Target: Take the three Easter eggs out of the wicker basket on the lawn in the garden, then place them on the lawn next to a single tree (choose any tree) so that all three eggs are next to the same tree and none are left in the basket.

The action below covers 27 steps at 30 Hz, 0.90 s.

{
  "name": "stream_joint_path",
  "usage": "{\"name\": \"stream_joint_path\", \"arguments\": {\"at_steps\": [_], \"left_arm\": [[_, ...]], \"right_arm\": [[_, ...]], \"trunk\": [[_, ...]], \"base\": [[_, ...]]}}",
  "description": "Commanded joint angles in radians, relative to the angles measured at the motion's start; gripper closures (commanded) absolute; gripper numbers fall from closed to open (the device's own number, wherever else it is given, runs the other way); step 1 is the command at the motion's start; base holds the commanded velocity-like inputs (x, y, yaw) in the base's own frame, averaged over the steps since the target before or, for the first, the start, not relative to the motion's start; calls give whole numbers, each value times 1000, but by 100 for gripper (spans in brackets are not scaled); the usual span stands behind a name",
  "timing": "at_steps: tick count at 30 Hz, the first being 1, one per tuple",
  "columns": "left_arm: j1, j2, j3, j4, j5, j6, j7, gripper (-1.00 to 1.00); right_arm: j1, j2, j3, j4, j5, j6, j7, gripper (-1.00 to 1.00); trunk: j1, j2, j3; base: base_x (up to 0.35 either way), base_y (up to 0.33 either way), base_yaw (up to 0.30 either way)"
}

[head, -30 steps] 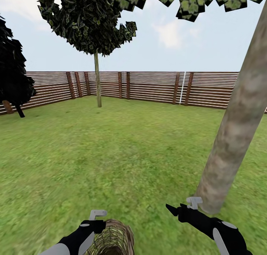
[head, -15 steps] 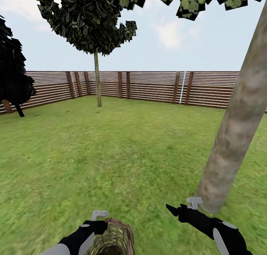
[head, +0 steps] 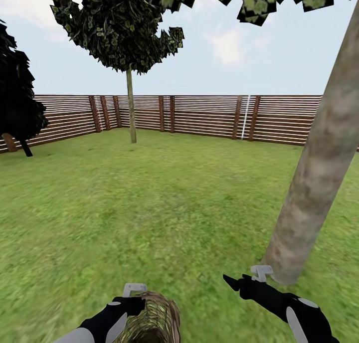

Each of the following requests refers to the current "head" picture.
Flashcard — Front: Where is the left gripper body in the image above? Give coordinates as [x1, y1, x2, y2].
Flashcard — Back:
[113, 297, 142, 316]

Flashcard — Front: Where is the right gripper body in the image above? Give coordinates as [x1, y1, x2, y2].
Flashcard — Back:
[240, 278, 275, 312]

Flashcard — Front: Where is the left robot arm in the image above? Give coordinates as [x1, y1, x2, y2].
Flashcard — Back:
[52, 283, 147, 343]

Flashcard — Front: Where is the wicker basket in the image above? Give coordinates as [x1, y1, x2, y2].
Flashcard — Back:
[124, 291, 181, 343]

